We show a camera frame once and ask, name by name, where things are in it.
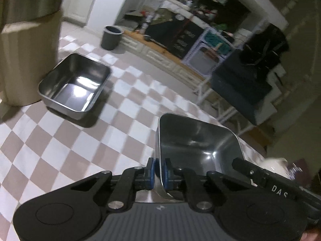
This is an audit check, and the steel rectangular tray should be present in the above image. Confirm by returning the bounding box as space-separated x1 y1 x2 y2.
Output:
154 113 250 200
38 53 112 120

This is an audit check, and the silver balloon-dog figurine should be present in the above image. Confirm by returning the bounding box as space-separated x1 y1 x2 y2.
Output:
287 163 303 181

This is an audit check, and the white cat-shaped ceramic cover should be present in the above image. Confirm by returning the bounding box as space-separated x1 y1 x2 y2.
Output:
258 158 290 179

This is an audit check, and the checkered tablecloth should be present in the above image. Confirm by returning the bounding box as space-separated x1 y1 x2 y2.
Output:
0 35 267 241

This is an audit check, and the dark blue folding chair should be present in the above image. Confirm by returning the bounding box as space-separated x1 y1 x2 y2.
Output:
210 50 277 126

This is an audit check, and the poizon storage box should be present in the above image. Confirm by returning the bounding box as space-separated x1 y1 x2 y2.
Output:
182 27 235 77

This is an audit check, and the black have-a-nice-day cloth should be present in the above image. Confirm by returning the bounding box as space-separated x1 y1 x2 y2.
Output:
145 8 203 59

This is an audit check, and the grey waste bin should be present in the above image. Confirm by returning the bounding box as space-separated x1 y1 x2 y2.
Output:
101 25 124 51

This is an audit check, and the black jacket on chair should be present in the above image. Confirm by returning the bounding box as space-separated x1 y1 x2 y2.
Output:
239 24 290 70

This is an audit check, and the beige thermos jug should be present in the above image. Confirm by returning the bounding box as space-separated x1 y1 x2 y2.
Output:
1 0 63 107

